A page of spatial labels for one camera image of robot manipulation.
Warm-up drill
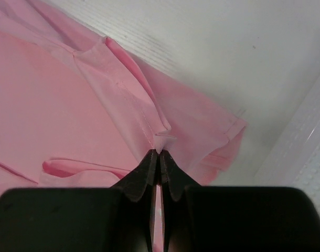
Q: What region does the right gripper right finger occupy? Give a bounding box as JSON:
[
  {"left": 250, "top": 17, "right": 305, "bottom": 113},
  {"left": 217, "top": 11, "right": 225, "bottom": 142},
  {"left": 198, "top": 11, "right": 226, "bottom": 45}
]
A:
[{"left": 159, "top": 151, "right": 320, "bottom": 251}]

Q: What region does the pink t shirt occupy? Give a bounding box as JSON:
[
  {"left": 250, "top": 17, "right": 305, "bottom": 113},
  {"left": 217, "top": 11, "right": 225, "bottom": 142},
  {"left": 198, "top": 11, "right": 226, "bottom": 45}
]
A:
[{"left": 0, "top": 1, "right": 246, "bottom": 251}]

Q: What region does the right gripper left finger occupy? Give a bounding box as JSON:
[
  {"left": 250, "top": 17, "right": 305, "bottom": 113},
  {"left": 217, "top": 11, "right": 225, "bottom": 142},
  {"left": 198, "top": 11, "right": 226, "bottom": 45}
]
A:
[{"left": 0, "top": 150, "right": 157, "bottom": 251}]

